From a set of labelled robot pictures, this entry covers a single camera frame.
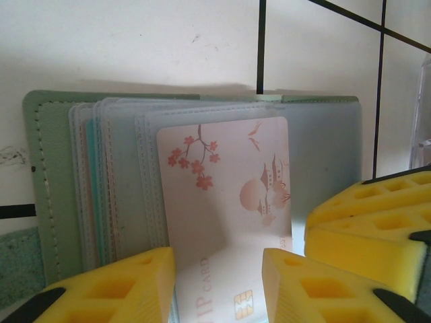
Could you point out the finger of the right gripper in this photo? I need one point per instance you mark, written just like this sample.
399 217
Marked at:
377 205
363 255

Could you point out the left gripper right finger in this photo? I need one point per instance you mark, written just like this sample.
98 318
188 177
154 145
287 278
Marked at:
320 296

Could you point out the green card holder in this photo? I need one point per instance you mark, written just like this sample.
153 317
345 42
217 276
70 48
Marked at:
57 175

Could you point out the pink floral card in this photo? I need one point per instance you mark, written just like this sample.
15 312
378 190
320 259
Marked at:
229 208

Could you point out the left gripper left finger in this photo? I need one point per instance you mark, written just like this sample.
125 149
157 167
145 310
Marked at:
111 292

